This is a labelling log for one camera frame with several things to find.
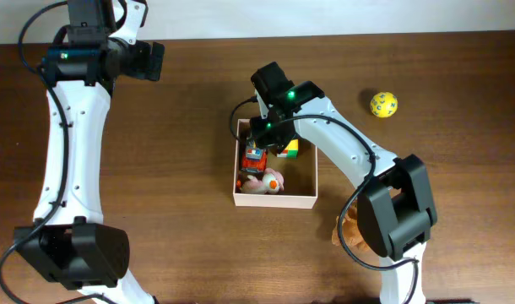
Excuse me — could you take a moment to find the pink white toy duck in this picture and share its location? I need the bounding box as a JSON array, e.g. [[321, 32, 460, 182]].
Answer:
[[236, 168, 285, 195]]

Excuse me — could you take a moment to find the white open cardboard box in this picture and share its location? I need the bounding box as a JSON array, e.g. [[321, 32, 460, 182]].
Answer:
[[232, 139, 318, 209]]

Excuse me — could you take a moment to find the colourful puzzle cube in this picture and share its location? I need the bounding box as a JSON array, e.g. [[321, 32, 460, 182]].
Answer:
[[276, 139, 299, 159]]

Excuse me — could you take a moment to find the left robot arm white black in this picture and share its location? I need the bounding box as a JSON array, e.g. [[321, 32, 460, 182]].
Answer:
[[12, 0, 165, 303]]

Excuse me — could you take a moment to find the red grey toy truck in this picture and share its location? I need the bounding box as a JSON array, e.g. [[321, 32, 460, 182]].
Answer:
[[240, 141, 268, 174]]

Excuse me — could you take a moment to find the brown teddy bear plush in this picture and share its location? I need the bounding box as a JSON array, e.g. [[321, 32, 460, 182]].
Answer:
[[341, 203, 370, 251]]

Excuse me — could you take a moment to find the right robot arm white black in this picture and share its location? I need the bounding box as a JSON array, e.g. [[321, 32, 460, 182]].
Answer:
[[251, 62, 437, 303]]

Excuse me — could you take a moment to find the yellow ball with blue letters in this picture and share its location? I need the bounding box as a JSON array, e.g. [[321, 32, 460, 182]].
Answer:
[[370, 92, 398, 118]]

